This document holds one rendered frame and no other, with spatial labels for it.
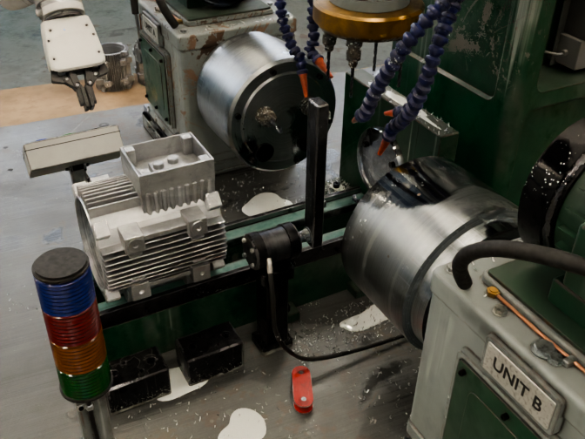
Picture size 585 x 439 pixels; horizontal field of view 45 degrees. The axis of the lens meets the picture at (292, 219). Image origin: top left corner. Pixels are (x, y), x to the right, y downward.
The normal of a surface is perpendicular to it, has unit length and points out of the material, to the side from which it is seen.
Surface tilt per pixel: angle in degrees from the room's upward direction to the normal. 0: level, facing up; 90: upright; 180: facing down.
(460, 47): 90
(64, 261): 0
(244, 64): 32
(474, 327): 90
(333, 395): 0
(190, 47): 90
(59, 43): 51
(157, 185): 90
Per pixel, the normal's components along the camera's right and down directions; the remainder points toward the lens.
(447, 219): -0.35, -0.64
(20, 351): 0.01, -0.82
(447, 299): -0.88, 0.25
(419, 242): -0.63, -0.37
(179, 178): 0.47, 0.51
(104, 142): 0.37, -0.13
